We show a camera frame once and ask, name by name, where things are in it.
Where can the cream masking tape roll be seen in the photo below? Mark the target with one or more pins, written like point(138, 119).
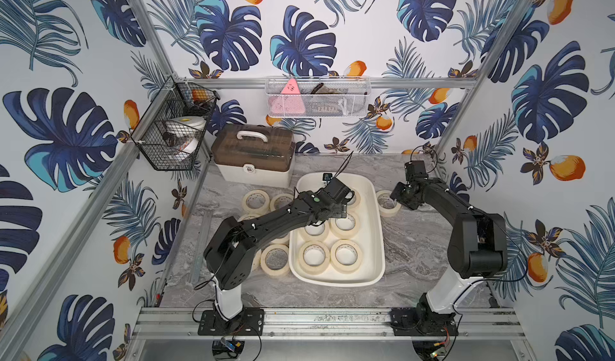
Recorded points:
point(346, 256)
point(282, 241)
point(345, 228)
point(280, 201)
point(388, 207)
point(248, 216)
point(354, 199)
point(256, 260)
point(314, 257)
point(275, 261)
point(256, 202)
point(313, 233)

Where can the white mesh wall basket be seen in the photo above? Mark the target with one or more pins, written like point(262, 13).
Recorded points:
point(332, 97)

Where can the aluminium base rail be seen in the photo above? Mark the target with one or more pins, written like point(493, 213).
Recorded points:
point(325, 324)

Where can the brown lidded storage case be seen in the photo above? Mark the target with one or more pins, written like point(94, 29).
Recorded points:
point(255, 155)

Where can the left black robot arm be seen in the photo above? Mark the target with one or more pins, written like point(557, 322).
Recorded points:
point(231, 250)

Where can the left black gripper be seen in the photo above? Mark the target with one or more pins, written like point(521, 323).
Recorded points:
point(341, 194)

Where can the white item in basket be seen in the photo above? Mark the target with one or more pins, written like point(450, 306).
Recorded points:
point(182, 135)

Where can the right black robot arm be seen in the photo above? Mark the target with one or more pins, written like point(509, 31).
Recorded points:
point(477, 248)

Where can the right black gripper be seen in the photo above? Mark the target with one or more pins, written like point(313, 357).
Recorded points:
point(395, 194)

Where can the pink triangular item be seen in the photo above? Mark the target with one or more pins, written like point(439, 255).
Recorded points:
point(288, 102)

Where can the white plastic storage tray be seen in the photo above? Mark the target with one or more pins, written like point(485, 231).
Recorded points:
point(370, 239)

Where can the black wire basket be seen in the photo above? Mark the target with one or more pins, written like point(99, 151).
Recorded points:
point(174, 99)

